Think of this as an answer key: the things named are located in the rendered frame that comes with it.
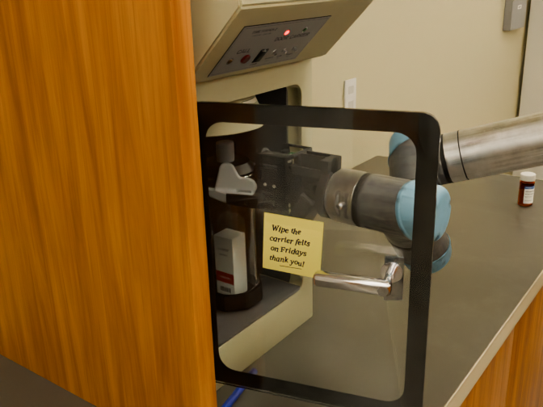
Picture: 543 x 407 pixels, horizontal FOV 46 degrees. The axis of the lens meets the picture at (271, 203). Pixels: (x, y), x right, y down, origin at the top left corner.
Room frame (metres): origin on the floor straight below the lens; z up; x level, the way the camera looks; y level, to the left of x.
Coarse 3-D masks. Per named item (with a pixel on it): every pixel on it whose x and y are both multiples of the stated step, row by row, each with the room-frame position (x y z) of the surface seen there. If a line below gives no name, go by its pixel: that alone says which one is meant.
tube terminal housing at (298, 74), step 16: (288, 64) 0.98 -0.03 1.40; (304, 64) 1.01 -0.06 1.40; (224, 80) 0.86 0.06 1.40; (240, 80) 0.88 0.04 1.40; (256, 80) 0.91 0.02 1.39; (272, 80) 0.95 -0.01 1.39; (288, 80) 0.98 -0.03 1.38; (304, 80) 1.01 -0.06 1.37; (208, 96) 0.83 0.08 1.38; (224, 96) 0.86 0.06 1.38; (240, 96) 0.88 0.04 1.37; (288, 96) 1.03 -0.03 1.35; (304, 96) 1.01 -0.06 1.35
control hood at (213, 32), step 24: (192, 0) 0.75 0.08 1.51; (216, 0) 0.73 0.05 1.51; (240, 0) 0.71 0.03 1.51; (264, 0) 0.74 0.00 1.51; (288, 0) 0.78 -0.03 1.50; (312, 0) 0.82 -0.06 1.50; (336, 0) 0.87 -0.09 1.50; (360, 0) 0.93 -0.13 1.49; (192, 24) 0.75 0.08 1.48; (216, 24) 0.73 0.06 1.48; (240, 24) 0.74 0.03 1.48; (336, 24) 0.94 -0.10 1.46; (216, 48) 0.74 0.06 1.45; (312, 48) 0.95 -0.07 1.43; (240, 72) 0.84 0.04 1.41
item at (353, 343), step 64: (256, 128) 0.74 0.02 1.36; (320, 128) 0.71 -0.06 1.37; (384, 128) 0.68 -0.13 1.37; (256, 192) 0.74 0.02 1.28; (320, 192) 0.71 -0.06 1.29; (384, 192) 0.68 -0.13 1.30; (256, 256) 0.74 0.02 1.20; (384, 256) 0.68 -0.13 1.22; (256, 320) 0.74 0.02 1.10; (320, 320) 0.71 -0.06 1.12; (384, 320) 0.68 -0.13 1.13; (256, 384) 0.74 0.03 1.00; (320, 384) 0.71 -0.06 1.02; (384, 384) 0.68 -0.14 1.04
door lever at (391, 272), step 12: (384, 264) 0.68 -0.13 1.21; (396, 264) 0.67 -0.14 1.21; (324, 276) 0.66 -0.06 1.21; (336, 276) 0.65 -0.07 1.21; (348, 276) 0.65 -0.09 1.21; (360, 276) 0.65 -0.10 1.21; (384, 276) 0.65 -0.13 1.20; (396, 276) 0.67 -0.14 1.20; (336, 288) 0.65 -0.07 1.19; (348, 288) 0.64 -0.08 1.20; (360, 288) 0.64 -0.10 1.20; (372, 288) 0.63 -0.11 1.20; (384, 288) 0.63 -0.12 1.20
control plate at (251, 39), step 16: (240, 32) 0.75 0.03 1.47; (256, 32) 0.78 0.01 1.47; (272, 32) 0.81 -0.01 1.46; (288, 32) 0.84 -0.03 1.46; (304, 32) 0.88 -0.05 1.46; (240, 48) 0.78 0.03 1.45; (256, 48) 0.82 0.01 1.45; (272, 48) 0.85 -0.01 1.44; (288, 48) 0.89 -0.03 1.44; (224, 64) 0.79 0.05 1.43; (240, 64) 0.82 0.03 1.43; (256, 64) 0.85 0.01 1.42
